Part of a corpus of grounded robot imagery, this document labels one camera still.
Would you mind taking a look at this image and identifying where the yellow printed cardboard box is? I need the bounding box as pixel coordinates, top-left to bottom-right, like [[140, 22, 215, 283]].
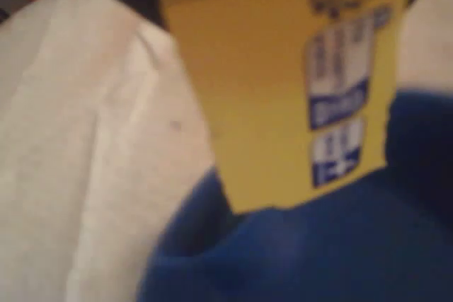
[[144, 0, 419, 215]]

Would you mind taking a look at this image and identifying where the blue bowl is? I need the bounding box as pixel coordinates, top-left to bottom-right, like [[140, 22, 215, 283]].
[[136, 84, 453, 302]]

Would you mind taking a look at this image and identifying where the white tablecloth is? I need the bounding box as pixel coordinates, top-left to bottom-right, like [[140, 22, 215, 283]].
[[0, 0, 453, 302]]

